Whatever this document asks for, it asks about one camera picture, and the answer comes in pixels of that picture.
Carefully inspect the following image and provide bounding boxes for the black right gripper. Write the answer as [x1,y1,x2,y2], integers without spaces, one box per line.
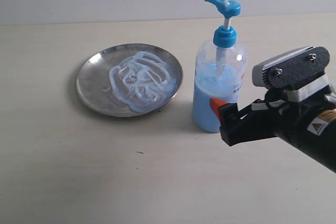
[209,87,335,146]

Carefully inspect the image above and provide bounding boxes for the blue pump soap bottle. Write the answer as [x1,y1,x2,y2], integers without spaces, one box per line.
[192,0,247,133]

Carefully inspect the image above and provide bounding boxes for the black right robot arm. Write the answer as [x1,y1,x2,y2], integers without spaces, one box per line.
[209,86,335,172]

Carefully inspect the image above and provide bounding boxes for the pale blue soap swirls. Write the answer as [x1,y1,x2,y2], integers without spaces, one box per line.
[102,51,177,113]

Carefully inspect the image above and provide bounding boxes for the round stainless steel plate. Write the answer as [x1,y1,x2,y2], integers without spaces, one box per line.
[76,43,183,118]

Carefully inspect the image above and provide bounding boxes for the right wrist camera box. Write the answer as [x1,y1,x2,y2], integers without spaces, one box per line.
[252,46,330,103]

